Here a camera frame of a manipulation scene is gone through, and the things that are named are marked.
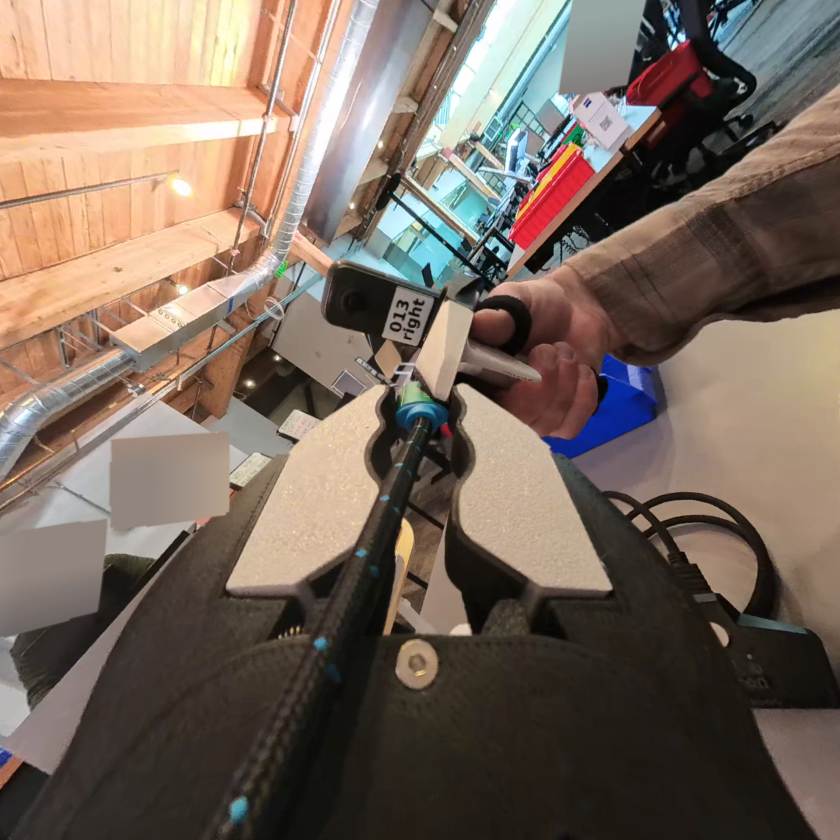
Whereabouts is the person's right hand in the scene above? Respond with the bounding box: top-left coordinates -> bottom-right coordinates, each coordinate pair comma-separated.
473,269 -> 618,441

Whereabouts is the red plastic bin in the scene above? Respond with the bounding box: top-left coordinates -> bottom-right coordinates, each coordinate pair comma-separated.
510,142 -> 598,250

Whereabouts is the grey office desk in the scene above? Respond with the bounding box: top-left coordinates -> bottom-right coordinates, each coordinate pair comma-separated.
506,105 -> 664,277

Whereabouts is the black hdmi switch box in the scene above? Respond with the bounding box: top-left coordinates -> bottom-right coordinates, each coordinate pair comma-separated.
716,611 -> 840,710

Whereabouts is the black switch cable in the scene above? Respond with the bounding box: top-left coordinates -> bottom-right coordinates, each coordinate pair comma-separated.
604,493 -> 778,624

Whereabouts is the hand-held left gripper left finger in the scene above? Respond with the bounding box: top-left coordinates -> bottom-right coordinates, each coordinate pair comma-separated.
226,388 -> 401,631

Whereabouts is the black braided hdmi cable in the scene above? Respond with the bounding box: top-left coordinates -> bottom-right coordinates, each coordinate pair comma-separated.
217,381 -> 454,840

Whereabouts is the person's right forearm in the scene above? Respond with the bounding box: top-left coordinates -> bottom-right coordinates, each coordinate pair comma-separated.
552,86 -> 840,368

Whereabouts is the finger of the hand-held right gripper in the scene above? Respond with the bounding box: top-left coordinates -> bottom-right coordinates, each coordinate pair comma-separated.
460,344 -> 542,385
414,305 -> 475,401

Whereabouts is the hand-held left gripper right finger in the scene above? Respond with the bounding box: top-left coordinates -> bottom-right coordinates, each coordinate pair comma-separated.
444,384 -> 614,631

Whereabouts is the blue divided plastic bin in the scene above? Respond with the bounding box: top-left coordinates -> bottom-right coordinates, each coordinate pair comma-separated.
545,355 -> 664,458

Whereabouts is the white carton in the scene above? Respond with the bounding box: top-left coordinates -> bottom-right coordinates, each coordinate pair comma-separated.
574,92 -> 634,152

